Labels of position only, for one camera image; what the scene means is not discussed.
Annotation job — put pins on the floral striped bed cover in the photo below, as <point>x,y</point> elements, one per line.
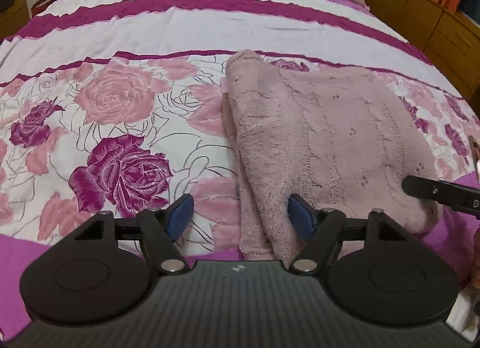
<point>112,25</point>

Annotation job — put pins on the pink knit sweater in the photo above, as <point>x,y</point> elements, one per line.
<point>318,127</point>

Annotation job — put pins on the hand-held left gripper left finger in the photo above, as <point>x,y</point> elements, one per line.
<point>180,217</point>

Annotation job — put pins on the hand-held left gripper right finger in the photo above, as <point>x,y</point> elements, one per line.
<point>300,217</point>

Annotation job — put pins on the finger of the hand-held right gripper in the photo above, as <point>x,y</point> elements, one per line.
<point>476,160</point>
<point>431,190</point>

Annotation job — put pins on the yellow wooden dresser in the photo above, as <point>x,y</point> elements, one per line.
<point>431,25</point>

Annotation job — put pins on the red bag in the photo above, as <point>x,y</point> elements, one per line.
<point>41,9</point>

